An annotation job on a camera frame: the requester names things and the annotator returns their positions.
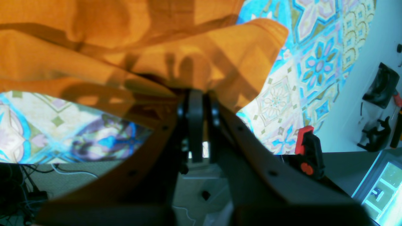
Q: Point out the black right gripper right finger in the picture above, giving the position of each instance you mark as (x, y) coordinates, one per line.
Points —
(264, 190)

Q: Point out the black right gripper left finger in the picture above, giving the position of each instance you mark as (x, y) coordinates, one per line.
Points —
(138, 192)

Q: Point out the orange T-shirt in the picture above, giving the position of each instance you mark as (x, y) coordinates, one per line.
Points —
(133, 58)

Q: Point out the black red clamp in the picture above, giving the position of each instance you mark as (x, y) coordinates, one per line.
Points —
(308, 153)

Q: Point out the patterned tile tablecloth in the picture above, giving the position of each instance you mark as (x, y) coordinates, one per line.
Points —
(325, 39)

